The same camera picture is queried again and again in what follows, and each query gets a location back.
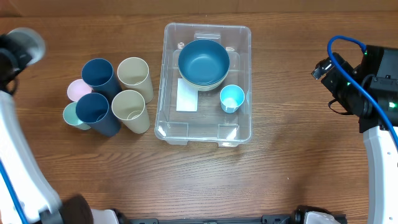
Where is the small grey cup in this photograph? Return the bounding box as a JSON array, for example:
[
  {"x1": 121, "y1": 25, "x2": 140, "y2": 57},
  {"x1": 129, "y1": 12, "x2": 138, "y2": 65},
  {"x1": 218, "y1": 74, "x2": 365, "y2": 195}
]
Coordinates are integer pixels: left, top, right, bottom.
[{"x1": 7, "y1": 27, "x2": 46, "y2": 66}]

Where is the small pink cup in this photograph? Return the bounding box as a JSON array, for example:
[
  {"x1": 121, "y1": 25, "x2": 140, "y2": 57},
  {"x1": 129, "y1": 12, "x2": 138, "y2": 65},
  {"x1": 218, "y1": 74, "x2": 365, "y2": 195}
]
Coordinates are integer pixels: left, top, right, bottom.
[{"x1": 67, "y1": 79, "x2": 92, "y2": 102}]

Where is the small light blue cup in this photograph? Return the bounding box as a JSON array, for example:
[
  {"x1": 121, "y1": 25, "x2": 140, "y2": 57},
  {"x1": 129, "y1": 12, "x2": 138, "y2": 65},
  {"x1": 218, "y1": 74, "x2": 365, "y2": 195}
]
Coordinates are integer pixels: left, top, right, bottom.
[{"x1": 220, "y1": 85, "x2": 245, "y2": 113}]

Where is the dark blue bowl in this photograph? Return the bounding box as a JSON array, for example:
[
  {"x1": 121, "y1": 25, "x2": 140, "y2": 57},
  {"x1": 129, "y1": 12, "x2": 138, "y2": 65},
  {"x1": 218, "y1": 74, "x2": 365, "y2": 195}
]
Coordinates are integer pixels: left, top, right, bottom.
[{"x1": 178, "y1": 39, "x2": 230, "y2": 86}]

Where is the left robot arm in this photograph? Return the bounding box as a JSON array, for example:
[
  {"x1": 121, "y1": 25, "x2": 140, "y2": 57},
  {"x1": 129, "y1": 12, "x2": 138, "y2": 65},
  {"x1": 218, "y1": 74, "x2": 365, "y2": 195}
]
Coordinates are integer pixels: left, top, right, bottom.
[{"x1": 1, "y1": 28, "x2": 125, "y2": 224}]

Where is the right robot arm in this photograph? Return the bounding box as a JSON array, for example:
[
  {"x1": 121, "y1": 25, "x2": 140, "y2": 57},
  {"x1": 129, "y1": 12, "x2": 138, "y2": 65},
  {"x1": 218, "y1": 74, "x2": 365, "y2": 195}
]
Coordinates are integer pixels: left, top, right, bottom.
[{"x1": 312, "y1": 46, "x2": 397, "y2": 223}]

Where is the small mint green cup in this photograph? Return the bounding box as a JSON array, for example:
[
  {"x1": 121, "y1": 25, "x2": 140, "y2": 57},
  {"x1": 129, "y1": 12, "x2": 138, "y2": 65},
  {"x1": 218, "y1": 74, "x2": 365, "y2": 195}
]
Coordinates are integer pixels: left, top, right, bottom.
[{"x1": 63, "y1": 102, "x2": 91, "y2": 131}]

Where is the tall navy cup rear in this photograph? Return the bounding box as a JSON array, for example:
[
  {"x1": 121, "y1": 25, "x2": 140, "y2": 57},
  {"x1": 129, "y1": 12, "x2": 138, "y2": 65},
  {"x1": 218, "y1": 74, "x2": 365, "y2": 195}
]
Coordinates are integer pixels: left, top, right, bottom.
[{"x1": 81, "y1": 58, "x2": 122, "y2": 102}]

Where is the tall navy cup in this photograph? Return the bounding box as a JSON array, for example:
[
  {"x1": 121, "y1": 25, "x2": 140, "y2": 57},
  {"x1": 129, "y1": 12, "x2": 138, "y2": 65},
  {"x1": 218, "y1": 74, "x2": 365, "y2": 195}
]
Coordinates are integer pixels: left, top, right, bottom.
[
  {"x1": 81, "y1": 58, "x2": 122, "y2": 102},
  {"x1": 76, "y1": 93, "x2": 121, "y2": 137}
]

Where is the tall navy cup front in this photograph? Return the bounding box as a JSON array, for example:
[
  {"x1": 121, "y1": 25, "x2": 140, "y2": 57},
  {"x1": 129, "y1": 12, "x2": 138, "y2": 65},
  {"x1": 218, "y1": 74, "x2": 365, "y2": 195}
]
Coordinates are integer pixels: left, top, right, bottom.
[{"x1": 76, "y1": 93, "x2": 121, "y2": 137}]

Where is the tall beige cup rear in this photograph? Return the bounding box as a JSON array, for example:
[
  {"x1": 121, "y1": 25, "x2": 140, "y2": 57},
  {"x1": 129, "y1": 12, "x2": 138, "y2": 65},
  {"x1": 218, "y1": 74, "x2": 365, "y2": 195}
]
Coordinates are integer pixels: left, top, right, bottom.
[{"x1": 117, "y1": 57, "x2": 154, "y2": 103}]

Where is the tall beige cup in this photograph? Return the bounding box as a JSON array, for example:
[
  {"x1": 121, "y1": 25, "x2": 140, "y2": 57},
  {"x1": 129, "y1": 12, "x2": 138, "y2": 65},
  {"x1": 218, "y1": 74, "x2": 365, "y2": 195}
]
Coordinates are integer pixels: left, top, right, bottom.
[
  {"x1": 111, "y1": 90, "x2": 150, "y2": 134},
  {"x1": 117, "y1": 57, "x2": 154, "y2": 103}
]

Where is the cream bowl stack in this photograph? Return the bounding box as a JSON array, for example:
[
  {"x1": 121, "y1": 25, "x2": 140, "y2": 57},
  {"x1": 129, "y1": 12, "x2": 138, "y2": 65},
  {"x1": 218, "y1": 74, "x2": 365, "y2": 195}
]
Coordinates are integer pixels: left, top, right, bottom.
[{"x1": 181, "y1": 73, "x2": 228, "y2": 91}]

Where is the clear plastic storage bin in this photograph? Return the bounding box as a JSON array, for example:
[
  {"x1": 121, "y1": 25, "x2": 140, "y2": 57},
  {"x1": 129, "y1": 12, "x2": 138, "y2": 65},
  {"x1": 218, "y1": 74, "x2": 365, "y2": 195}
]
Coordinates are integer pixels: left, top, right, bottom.
[{"x1": 154, "y1": 22, "x2": 252, "y2": 147}]

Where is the tall beige cup front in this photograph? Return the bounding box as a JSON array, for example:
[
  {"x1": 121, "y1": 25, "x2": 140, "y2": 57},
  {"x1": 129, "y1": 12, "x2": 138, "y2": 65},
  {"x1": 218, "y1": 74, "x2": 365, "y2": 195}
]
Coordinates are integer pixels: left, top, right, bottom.
[{"x1": 111, "y1": 90, "x2": 150, "y2": 134}]

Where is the white label in bin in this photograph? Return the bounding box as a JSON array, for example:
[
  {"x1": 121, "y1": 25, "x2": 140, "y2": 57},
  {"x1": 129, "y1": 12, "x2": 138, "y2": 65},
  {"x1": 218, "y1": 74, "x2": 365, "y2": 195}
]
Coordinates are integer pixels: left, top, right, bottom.
[{"x1": 176, "y1": 78, "x2": 198, "y2": 112}]

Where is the right blue cable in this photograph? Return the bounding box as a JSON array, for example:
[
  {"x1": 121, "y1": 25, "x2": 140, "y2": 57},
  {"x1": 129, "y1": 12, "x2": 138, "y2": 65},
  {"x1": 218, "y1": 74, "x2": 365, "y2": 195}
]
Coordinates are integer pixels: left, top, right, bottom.
[{"x1": 326, "y1": 35, "x2": 398, "y2": 147}]

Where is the blue cable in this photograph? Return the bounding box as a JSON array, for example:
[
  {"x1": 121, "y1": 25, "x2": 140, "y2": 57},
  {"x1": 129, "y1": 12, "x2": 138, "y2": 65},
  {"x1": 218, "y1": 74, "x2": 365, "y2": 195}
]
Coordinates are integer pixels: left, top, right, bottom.
[
  {"x1": 326, "y1": 35, "x2": 398, "y2": 147},
  {"x1": 0, "y1": 160, "x2": 29, "y2": 224}
]

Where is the left blue cable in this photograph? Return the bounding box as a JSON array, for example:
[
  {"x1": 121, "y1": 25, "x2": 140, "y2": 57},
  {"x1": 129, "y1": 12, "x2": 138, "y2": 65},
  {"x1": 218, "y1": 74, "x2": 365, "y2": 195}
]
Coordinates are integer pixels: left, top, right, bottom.
[{"x1": 0, "y1": 160, "x2": 29, "y2": 224}]

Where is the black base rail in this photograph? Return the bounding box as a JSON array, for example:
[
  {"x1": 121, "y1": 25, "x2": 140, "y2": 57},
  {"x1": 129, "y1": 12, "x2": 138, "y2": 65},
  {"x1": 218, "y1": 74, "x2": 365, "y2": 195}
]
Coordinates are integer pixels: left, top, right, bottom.
[{"x1": 116, "y1": 213, "x2": 291, "y2": 224}]

